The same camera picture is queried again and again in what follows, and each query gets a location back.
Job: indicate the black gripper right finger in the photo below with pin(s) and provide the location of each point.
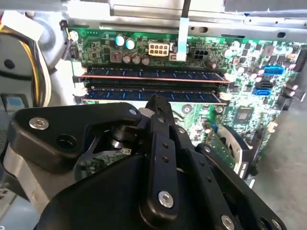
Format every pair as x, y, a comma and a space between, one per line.
216, 187

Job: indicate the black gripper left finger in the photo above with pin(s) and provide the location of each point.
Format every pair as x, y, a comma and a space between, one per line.
60, 119

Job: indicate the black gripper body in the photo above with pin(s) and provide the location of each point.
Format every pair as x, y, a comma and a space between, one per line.
100, 203

